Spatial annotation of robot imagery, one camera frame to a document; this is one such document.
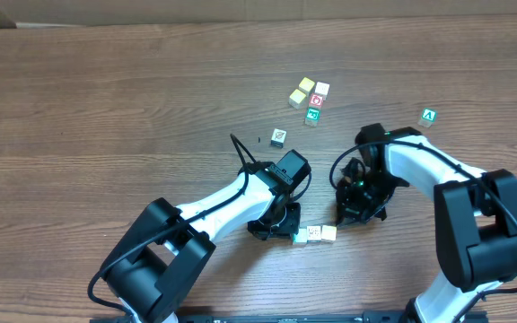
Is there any red M block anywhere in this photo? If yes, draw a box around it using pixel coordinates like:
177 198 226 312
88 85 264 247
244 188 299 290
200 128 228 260
292 228 308 245

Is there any white block blue H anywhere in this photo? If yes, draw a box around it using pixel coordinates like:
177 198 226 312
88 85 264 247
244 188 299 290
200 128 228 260
306 225 322 242

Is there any yellow plain wooden block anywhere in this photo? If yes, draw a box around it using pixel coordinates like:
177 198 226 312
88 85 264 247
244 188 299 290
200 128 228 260
320 225 337 243

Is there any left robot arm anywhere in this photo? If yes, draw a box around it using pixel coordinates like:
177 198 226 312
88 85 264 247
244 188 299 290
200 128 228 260
97 150 311 323

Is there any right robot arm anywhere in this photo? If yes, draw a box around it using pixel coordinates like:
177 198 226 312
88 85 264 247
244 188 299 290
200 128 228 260
330 124 517 323

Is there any white block blue side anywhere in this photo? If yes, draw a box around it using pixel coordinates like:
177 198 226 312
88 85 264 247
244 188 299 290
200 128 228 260
270 128 287 148

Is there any green picture block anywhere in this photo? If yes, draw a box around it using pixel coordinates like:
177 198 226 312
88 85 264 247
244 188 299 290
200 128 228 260
304 108 320 127

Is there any green letter A block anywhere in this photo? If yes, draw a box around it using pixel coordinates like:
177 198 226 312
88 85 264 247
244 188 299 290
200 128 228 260
418 109 438 127

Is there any red circle block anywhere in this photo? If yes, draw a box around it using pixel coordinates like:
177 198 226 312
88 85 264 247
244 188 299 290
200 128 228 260
309 93 324 109

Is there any white block top right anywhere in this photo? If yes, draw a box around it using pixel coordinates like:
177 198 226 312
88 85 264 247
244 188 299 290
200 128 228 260
314 82 329 100

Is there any yellow block lower left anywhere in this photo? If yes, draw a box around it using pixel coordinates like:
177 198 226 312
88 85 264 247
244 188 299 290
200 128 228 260
288 89 307 109

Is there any yellow block upper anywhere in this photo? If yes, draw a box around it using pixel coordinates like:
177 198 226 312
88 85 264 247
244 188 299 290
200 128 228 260
298 77 316 95

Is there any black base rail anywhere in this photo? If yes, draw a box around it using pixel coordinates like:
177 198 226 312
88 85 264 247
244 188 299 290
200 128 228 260
89 310 489 323

